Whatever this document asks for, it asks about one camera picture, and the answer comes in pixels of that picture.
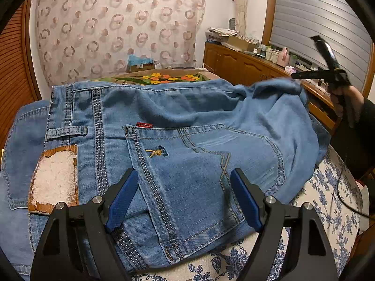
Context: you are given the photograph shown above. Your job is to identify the blue box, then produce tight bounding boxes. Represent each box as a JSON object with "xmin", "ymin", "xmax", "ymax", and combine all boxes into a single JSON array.
[{"xmin": 127, "ymin": 54, "xmax": 156, "ymax": 72}]

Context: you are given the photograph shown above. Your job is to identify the pile of papers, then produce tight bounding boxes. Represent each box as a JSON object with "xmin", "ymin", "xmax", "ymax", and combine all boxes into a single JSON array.
[{"xmin": 206, "ymin": 27, "xmax": 239, "ymax": 43}]

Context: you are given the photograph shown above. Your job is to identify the beige lace curtain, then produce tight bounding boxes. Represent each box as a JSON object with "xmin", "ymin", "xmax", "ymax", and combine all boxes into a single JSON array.
[{"xmin": 233, "ymin": 0, "xmax": 258, "ymax": 36}]

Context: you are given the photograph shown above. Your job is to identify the blue floral white cushion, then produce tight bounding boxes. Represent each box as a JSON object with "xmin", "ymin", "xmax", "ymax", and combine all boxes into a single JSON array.
[{"xmin": 129, "ymin": 143, "xmax": 364, "ymax": 281}]

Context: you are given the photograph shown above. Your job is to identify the blue denim pants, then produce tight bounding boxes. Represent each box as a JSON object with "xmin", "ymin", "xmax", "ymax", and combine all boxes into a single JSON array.
[{"xmin": 0, "ymin": 78, "xmax": 331, "ymax": 281}]

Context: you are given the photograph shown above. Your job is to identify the colourful flower print blanket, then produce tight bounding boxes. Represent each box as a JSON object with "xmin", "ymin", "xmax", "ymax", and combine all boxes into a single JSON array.
[{"xmin": 91, "ymin": 69, "xmax": 223, "ymax": 87}]

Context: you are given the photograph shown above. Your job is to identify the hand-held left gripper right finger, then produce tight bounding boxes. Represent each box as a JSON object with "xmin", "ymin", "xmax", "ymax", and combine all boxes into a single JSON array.
[{"xmin": 230, "ymin": 168, "xmax": 337, "ymax": 281}]

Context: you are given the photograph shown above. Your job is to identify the wooden sideboard cabinet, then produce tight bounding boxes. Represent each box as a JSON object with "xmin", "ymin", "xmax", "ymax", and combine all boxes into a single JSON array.
[{"xmin": 203, "ymin": 41, "xmax": 340, "ymax": 132}]

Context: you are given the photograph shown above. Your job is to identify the ring patterned sheer curtain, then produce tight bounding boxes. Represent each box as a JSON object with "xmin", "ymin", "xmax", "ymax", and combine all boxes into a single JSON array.
[{"xmin": 34, "ymin": 0, "xmax": 206, "ymax": 87}]

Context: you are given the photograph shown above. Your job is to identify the wooden window frame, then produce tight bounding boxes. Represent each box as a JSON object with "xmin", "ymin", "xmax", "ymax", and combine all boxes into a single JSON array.
[{"xmin": 261, "ymin": 0, "xmax": 277, "ymax": 46}]

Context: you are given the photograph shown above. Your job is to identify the pink bottle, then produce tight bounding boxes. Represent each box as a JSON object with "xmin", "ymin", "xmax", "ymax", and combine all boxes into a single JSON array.
[{"xmin": 277, "ymin": 48, "xmax": 290, "ymax": 67}]

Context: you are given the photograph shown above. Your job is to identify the cardboard box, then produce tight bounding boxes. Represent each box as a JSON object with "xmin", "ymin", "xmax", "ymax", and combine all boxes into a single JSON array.
[{"xmin": 224, "ymin": 35, "xmax": 255, "ymax": 52}]

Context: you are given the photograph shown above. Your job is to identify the person's right hand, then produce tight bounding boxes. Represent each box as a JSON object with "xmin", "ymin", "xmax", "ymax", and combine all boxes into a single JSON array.
[{"xmin": 330, "ymin": 86, "xmax": 366, "ymax": 123}]

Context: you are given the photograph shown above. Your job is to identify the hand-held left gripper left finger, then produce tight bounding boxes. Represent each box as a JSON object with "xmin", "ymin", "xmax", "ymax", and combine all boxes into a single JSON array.
[{"xmin": 29, "ymin": 168, "xmax": 139, "ymax": 281}]

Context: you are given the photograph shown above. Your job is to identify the black cable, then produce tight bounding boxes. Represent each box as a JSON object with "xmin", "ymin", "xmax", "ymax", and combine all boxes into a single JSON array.
[{"xmin": 336, "ymin": 164, "xmax": 370, "ymax": 218}]

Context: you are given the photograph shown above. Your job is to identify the brown louvered wooden door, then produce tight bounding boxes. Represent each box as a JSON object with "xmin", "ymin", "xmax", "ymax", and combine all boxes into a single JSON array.
[{"xmin": 0, "ymin": 3, "xmax": 41, "ymax": 150}]

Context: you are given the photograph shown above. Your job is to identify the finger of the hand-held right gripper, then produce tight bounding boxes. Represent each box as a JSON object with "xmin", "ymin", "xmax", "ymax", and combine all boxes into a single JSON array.
[
  {"xmin": 310, "ymin": 36, "xmax": 348, "ymax": 74},
  {"xmin": 291, "ymin": 70, "xmax": 346, "ymax": 80}
]

